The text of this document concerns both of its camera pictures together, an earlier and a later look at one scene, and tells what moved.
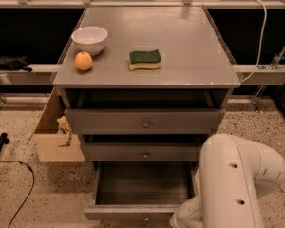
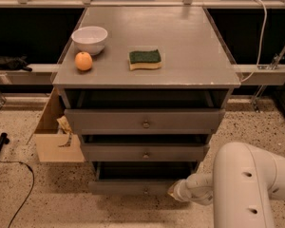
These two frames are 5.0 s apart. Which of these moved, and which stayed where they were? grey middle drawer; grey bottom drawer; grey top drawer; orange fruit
Moved: grey bottom drawer
Stayed: grey top drawer; grey middle drawer; orange fruit
